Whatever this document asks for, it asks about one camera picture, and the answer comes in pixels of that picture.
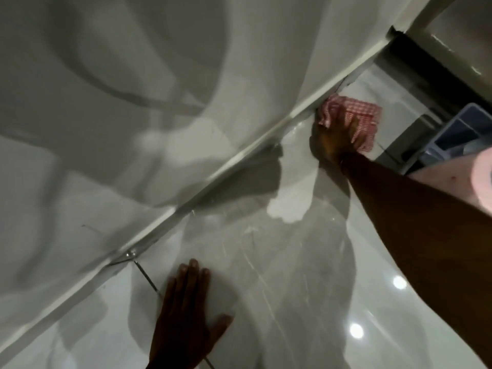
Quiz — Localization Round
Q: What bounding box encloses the blue plastic basket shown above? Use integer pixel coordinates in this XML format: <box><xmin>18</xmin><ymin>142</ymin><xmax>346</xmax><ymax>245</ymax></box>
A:
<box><xmin>417</xmin><ymin>102</ymin><xmax>492</xmax><ymax>177</ymax></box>

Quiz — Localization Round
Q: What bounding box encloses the white baseboard strip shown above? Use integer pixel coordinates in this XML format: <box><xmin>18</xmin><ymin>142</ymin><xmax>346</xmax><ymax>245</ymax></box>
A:
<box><xmin>0</xmin><ymin>28</ymin><xmax>404</xmax><ymax>366</ymax></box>

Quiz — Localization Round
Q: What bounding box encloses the white door frame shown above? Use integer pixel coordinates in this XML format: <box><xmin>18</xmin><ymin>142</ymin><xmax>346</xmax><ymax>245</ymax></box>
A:
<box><xmin>390</xmin><ymin>0</ymin><xmax>492</xmax><ymax>89</ymax></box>

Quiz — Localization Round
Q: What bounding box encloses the person's left hand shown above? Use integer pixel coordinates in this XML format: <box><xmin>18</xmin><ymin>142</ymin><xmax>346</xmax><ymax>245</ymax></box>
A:
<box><xmin>146</xmin><ymin>259</ymin><xmax>234</xmax><ymax>369</ymax></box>

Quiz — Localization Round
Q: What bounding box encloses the person's bare leg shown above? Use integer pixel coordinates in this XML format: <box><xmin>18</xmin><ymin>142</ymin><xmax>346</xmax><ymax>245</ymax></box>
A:
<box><xmin>407</xmin><ymin>146</ymin><xmax>492</xmax><ymax>216</ymax></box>

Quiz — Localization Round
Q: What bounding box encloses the red checked cleaning cloth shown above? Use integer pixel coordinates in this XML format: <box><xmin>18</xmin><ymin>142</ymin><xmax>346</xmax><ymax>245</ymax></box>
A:
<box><xmin>316</xmin><ymin>93</ymin><xmax>384</xmax><ymax>153</ymax></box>

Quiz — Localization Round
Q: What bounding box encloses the person's right forearm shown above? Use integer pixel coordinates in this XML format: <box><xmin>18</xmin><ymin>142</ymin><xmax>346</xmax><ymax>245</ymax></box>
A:
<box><xmin>340</xmin><ymin>151</ymin><xmax>492</xmax><ymax>369</ymax></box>

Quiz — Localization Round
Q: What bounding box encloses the person's right hand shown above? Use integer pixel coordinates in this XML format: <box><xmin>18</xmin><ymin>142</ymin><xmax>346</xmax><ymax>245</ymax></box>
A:
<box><xmin>310</xmin><ymin>105</ymin><xmax>370</xmax><ymax>166</ymax></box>

